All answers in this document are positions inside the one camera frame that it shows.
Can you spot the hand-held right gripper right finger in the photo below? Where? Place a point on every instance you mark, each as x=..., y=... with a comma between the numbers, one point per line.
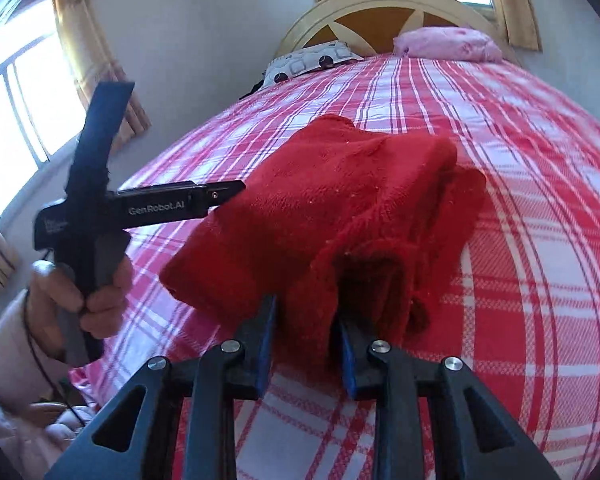
x=347, y=360

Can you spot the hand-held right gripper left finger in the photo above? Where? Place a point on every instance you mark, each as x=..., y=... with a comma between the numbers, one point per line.
x=265, y=350

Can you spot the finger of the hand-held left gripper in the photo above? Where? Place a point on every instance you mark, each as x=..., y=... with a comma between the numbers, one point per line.
x=225, y=192

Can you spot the red sweater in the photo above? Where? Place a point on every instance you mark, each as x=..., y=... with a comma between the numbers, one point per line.
x=355, y=200

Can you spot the person's left hand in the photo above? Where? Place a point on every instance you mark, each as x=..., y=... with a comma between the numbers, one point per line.
x=110, y=310

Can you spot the dark cloth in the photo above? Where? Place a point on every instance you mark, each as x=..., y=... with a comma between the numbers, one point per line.
x=252, y=91

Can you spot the white patterned pillow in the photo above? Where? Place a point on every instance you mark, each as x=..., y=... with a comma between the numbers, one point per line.
x=305, y=62

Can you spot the large side window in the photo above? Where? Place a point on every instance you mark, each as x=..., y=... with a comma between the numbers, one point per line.
x=20, y=110

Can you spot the red plaid bed blanket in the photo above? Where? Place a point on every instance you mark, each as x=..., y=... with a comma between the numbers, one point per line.
x=530, y=260

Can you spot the cream wooden headboard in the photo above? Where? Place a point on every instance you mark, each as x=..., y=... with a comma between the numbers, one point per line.
x=370, y=22

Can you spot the pink pillow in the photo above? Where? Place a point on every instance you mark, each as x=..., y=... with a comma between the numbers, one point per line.
x=445, y=42

